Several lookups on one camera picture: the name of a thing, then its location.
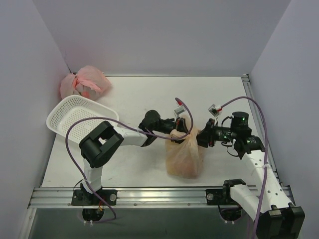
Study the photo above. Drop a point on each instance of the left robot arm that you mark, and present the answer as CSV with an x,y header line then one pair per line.
x,y
102,142

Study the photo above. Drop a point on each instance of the banana print plastic bag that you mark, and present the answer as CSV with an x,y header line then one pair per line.
x,y
184,159

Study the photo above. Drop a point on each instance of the aluminium rail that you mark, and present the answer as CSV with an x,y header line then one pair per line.
x,y
256,116
180,197

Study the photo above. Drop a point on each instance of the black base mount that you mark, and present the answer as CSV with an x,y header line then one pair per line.
x,y
96,207
229,210

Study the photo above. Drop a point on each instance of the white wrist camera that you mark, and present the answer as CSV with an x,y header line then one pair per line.
x,y
178,111
216,111

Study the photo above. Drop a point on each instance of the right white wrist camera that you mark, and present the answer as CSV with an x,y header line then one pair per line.
x,y
216,111

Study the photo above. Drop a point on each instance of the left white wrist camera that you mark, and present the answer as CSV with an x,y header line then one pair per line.
x,y
178,111

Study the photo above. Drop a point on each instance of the aluminium right rail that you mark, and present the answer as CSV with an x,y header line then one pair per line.
x,y
256,116

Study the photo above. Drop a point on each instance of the white perforated plastic basket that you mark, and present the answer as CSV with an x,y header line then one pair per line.
x,y
74,108

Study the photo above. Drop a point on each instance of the aluminium front rail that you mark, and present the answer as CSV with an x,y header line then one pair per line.
x,y
180,197

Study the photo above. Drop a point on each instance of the pink plastic bag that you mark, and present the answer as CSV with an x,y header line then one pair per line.
x,y
88,82

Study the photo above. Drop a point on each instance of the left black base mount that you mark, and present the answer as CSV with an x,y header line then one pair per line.
x,y
96,207

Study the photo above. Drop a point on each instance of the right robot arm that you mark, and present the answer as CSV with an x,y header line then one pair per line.
x,y
273,213

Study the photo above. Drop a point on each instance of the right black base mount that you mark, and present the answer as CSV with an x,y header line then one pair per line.
x,y
229,210

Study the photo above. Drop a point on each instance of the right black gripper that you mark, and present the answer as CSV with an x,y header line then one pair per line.
x,y
209,134

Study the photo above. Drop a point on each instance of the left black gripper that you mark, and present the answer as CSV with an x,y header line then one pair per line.
x,y
179,124

